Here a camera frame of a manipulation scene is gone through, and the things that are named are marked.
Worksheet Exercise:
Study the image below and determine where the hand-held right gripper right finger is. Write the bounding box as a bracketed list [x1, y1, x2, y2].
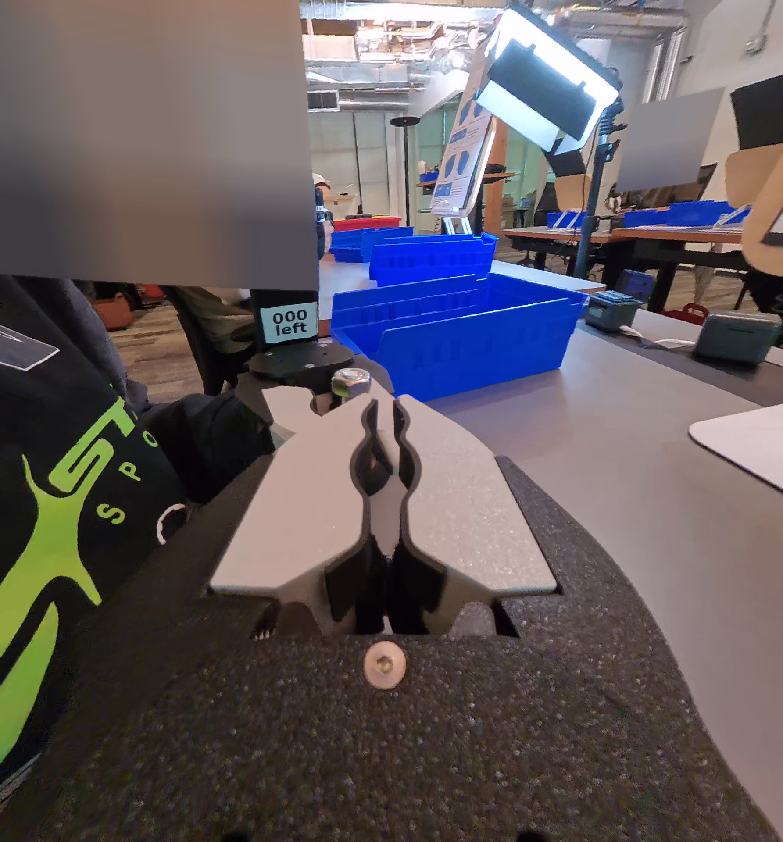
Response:
[391, 395, 558, 622]

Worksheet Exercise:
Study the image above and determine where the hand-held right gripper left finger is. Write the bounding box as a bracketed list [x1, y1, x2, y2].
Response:
[209, 393, 379, 622]

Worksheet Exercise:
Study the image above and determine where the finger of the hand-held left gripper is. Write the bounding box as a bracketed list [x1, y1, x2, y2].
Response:
[365, 398, 405, 555]
[261, 387, 321, 436]

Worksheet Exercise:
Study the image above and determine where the large steel nut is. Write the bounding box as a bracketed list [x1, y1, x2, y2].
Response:
[330, 368, 372, 403]

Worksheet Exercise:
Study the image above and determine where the blue plastic bin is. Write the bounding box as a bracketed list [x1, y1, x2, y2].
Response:
[329, 225, 415, 263]
[331, 273, 590, 403]
[368, 232, 499, 287]

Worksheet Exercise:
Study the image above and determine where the person's left forearm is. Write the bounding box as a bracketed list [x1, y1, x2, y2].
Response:
[138, 393, 277, 504]

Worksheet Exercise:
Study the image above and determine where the black mesh office chair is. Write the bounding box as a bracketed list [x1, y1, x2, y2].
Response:
[161, 287, 241, 396]

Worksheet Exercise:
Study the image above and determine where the brown leather bag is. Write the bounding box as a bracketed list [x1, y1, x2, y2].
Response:
[95, 293, 136, 332]

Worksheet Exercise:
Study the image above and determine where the black floor lamp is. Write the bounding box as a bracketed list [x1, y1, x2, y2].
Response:
[391, 115, 422, 228]

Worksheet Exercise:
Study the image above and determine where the dark charger case with batteries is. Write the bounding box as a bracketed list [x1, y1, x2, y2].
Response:
[585, 270, 657, 335]

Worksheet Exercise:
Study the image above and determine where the wood-edged instruction board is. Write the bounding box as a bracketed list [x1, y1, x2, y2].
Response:
[740, 118, 783, 280]
[429, 20, 497, 218]

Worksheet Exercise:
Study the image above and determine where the black hoodie with green print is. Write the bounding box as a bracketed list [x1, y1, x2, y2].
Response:
[0, 273, 191, 810]

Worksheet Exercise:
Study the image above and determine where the grey teal case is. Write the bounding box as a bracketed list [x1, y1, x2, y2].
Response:
[694, 310, 783, 366]

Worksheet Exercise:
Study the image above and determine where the cardboard box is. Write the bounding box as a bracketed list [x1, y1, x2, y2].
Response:
[554, 172, 593, 213]

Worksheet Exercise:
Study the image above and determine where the black light stand pole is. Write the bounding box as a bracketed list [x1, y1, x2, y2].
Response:
[572, 108, 622, 280]

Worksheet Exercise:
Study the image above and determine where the wooden top desk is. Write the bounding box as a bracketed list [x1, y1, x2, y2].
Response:
[500, 224, 754, 310]

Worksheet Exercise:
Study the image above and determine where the studio light panel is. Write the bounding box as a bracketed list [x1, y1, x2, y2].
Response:
[477, 7, 624, 155]

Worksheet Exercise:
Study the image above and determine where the long blue bin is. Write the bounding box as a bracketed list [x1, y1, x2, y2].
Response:
[622, 199, 751, 229]

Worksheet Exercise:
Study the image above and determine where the plywood board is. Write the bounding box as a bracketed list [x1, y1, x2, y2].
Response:
[723, 141, 783, 208]

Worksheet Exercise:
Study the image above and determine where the white cable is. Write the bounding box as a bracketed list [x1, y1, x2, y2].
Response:
[618, 325, 698, 350]

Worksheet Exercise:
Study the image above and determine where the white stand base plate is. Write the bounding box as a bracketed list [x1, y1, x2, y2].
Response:
[689, 250, 783, 507]

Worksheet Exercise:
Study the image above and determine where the black wall panel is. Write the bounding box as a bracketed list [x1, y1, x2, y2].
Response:
[730, 79, 783, 151]

